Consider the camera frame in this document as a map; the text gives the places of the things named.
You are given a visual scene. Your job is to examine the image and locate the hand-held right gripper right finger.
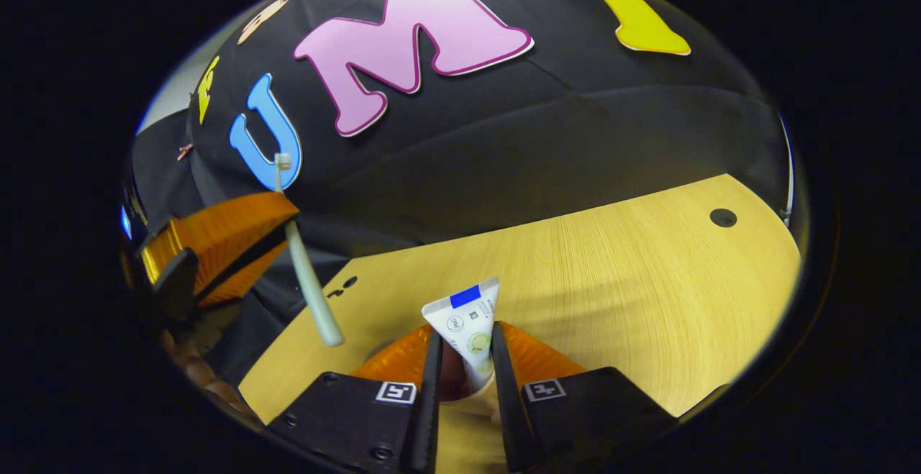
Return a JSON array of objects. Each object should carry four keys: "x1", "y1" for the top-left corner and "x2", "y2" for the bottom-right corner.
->
[{"x1": 489, "y1": 321, "x2": 681, "y2": 473}]

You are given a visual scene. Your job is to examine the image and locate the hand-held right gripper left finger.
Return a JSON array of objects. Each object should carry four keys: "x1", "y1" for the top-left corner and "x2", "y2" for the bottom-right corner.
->
[{"x1": 266, "y1": 324, "x2": 445, "y2": 474}]

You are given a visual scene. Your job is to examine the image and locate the beige cup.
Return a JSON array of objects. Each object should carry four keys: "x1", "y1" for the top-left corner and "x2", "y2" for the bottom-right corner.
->
[{"x1": 366, "y1": 341, "x2": 504, "y2": 424}]

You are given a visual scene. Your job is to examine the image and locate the pale blue toothbrush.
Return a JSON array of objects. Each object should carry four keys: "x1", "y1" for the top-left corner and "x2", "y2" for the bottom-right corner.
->
[{"x1": 274, "y1": 152, "x2": 346, "y2": 347}]

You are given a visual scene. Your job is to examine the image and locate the white toothpaste tube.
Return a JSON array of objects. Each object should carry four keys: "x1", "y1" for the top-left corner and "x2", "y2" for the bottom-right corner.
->
[{"x1": 421, "y1": 276, "x2": 501, "y2": 396}]

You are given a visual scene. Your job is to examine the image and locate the black backdrop cloth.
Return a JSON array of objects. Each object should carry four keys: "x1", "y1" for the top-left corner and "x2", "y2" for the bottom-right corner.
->
[{"x1": 130, "y1": 0, "x2": 792, "y2": 388}]

